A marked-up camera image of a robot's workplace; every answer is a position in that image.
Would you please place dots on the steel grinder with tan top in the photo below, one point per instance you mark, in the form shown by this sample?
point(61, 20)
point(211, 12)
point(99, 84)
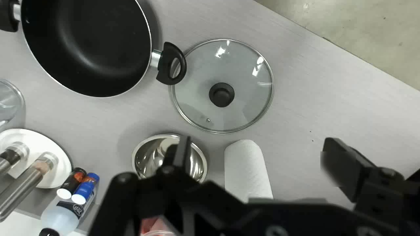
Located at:
point(14, 194)

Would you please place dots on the small stainless steel bowl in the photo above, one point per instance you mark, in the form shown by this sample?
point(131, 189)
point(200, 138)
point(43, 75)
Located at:
point(149, 156)

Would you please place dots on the white paper towel roll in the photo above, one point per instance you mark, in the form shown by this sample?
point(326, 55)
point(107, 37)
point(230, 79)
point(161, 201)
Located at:
point(246, 175)

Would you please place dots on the black two-handled cooking pot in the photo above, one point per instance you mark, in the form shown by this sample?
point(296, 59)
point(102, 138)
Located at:
point(94, 47)

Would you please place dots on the white round plate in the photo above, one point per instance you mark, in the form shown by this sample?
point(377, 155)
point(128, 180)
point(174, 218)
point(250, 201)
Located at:
point(38, 144)

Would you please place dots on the round glass pot lid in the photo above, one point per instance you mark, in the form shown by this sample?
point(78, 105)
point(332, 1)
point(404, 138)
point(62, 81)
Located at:
point(228, 87)

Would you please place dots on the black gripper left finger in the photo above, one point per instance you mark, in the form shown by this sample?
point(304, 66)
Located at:
point(177, 161)

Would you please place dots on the small bottle with orange label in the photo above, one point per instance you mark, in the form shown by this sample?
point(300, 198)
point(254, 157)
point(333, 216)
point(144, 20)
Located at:
point(73, 181)

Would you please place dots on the small bottle with blue label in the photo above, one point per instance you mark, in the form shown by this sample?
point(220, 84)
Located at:
point(86, 189)

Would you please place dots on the steel grinder with dark top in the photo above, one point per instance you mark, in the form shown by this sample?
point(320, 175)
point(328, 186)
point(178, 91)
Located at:
point(13, 155)

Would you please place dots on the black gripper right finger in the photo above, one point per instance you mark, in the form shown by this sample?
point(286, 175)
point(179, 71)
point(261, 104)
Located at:
point(346, 167)

